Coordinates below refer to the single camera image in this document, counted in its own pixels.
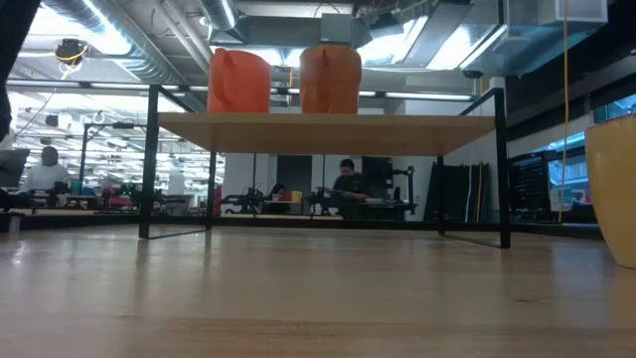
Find terracotta orange mug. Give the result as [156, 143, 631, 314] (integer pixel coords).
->
[298, 44, 364, 115]

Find bright orange plastic cup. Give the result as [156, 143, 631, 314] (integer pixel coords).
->
[207, 47, 273, 114]

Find yellow mug with white handle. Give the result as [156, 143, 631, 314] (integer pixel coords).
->
[583, 113, 636, 270]

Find wooden shelf with black legs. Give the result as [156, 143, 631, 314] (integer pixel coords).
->
[138, 85, 512, 250]

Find black leaning panels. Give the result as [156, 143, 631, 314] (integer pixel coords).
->
[422, 161, 491, 224]

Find black pegboard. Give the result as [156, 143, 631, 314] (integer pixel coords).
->
[509, 151, 551, 215]

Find dark background monitor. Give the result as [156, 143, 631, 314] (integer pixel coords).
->
[0, 147, 31, 189]

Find black metal table frame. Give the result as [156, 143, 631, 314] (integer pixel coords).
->
[0, 211, 605, 241]

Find silver ceiling duct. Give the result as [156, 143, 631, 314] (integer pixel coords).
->
[198, 0, 239, 32]
[42, 0, 200, 86]

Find yellow ceiling cable reel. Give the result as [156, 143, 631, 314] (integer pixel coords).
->
[53, 37, 90, 81]

